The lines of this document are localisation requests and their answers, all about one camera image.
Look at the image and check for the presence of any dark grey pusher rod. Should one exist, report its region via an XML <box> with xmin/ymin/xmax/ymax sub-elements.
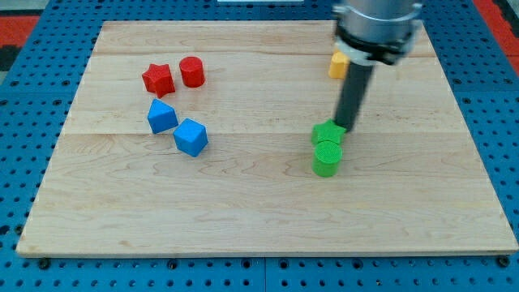
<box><xmin>333</xmin><ymin>62</ymin><xmax>374</xmax><ymax>131</ymax></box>

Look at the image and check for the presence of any green star block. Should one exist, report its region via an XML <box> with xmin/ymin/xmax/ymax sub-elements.
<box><xmin>311</xmin><ymin>119</ymin><xmax>346</xmax><ymax>146</ymax></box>

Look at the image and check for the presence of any green cylinder block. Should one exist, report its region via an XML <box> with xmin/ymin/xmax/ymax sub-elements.
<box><xmin>311</xmin><ymin>141</ymin><xmax>343</xmax><ymax>178</ymax></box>

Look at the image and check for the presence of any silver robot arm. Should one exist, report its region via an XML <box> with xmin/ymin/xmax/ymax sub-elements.
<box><xmin>332</xmin><ymin>0</ymin><xmax>423</xmax><ymax>131</ymax></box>

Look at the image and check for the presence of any red star block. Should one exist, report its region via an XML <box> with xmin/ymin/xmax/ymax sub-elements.
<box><xmin>142</xmin><ymin>63</ymin><xmax>176</xmax><ymax>99</ymax></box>

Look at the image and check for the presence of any yellow block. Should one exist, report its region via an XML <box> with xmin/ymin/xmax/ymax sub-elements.
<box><xmin>328</xmin><ymin>49</ymin><xmax>350</xmax><ymax>79</ymax></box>

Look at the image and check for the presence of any red cylinder block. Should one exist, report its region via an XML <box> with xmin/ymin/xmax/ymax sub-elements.
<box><xmin>179</xmin><ymin>56</ymin><xmax>205</xmax><ymax>88</ymax></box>

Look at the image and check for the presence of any blue cube block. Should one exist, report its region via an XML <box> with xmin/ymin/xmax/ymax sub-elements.
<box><xmin>173</xmin><ymin>118</ymin><xmax>208</xmax><ymax>157</ymax></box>

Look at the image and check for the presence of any wooden board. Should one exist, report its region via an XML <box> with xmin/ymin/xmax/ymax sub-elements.
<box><xmin>16</xmin><ymin>21</ymin><xmax>518</xmax><ymax>258</ymax></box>

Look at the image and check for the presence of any blue triangle block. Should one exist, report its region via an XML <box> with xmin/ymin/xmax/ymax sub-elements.
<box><xmin>147</xmin><ymin>99</ymin><xmax>178</xmax><ymax>134</ymax></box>

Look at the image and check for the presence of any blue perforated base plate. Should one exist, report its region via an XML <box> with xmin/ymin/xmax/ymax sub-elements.
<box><xmin>1</xmin><ymin>0</ymin><xmax>518</xmax><ymax>291</ymax></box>

